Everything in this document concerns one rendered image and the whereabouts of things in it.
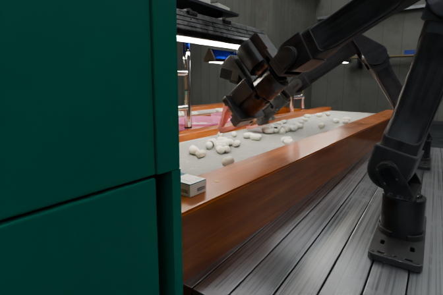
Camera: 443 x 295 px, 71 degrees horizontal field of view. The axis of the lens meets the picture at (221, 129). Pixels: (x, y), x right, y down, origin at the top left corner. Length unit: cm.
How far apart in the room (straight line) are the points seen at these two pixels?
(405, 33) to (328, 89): 204
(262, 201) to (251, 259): 12
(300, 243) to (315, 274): 8
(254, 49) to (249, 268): 42
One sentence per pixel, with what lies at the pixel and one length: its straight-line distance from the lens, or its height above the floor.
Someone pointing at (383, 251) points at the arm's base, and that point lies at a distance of 55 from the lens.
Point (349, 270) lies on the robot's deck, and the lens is 50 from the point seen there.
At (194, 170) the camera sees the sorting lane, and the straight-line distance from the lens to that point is 67.
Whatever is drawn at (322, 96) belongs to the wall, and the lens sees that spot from 853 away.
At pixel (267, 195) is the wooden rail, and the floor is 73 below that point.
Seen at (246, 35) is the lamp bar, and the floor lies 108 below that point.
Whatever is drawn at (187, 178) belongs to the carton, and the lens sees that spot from 48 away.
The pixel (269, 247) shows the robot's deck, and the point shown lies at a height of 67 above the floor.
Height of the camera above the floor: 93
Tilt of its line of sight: 9 degrees down
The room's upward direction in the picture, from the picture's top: straight up
